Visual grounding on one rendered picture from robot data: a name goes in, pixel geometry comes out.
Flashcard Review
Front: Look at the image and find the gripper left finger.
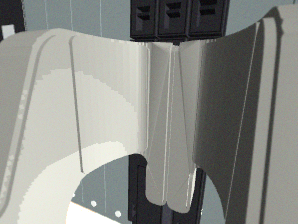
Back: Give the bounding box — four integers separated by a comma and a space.
0, 28, 176, 224

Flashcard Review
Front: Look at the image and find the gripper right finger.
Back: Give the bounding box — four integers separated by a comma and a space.
167, 4, 298, 224

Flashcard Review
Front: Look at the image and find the black storage rack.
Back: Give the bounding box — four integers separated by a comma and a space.
0, 0, 298, 224

